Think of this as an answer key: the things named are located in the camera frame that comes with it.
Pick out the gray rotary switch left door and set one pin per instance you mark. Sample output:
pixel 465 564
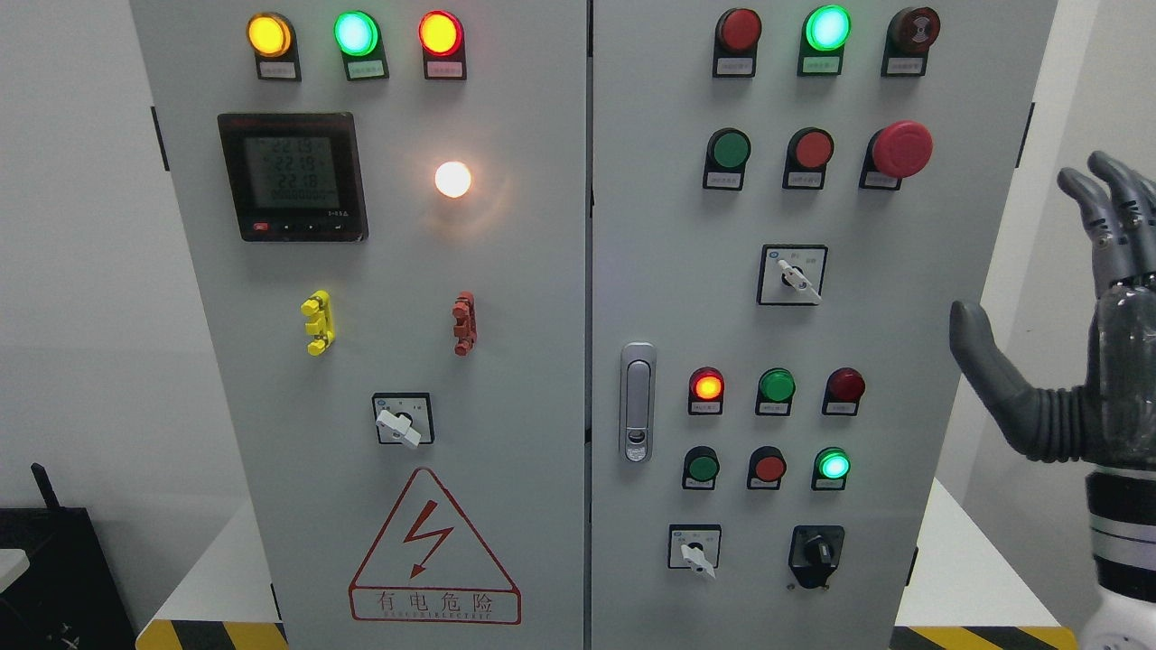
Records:
pixel 403 419

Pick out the black digital power meter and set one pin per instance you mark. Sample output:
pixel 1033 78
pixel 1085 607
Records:
pixel 295 177

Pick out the red indicator light top right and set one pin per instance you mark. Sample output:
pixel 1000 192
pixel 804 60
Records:
pixel 736 37

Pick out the white glowing lamp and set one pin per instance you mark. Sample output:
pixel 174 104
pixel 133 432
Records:
pixel 453 179

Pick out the black box with antenna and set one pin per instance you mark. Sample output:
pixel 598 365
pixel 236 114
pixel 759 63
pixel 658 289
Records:
pixel 67 598

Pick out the green indicator light middle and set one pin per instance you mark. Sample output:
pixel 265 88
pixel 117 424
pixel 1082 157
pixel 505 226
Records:
pixel 775 392

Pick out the black rotary switch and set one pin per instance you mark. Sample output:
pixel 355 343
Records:
pixel 815 554

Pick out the green indicator light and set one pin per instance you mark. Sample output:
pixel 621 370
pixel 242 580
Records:
pixel 359 39
pixel 823 36
pixel 775 392

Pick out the red terminal connector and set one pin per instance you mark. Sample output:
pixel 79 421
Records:
pixel 465 327

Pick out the gray robotic hand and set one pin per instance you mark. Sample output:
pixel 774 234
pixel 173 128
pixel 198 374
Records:
pixel 1108 419

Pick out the yellow terminal connector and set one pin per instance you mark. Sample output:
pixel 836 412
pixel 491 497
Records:
pixel 318 322

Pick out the green push button upper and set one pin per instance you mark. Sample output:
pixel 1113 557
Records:
pixel 726 156

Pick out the lit green push button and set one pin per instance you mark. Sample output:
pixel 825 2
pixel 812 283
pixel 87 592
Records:
pixel 831 468

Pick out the gray electrical cabinet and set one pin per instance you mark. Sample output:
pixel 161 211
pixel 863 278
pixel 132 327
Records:
pixel 585 124

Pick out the red push button lower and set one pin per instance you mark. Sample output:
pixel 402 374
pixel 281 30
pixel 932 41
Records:
pixel 766 469

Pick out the green push button lower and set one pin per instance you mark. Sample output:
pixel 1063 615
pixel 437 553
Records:
pixel 701 468

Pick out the dark red buzzer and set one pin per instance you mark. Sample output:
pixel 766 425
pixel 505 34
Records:
pixel 910 35

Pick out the silver door handle lock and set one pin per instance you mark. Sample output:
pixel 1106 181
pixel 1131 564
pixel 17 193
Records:
pixel 637 362

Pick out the red push button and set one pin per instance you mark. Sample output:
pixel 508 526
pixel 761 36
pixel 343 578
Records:
pixel 809 151
pixel 766 469

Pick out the yellow indicator light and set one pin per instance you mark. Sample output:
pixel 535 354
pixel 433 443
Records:
pixel 272 37

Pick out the red push button upper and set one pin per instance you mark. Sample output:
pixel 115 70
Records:
pixel 809 151

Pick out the red danger warning sticker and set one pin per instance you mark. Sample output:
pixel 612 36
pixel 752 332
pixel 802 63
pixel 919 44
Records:
pixel 428 564

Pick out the red orange indicator light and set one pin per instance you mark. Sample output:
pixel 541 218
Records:
pixel 442 40

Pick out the red emergency stop button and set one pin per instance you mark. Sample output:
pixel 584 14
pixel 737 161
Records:
pixel 895 152

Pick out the lit red indicator light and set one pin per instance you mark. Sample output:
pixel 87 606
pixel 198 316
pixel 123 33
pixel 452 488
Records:
pixel 706 391

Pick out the gray rotary switch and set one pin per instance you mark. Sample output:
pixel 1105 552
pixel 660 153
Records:
pixel 694 548
pixel 791 275

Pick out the green indicator light top left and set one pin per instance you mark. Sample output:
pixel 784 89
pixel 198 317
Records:
pixel 359 39

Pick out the green indicator light top right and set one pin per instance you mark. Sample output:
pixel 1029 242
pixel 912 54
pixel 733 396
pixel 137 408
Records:
pixel 823 36

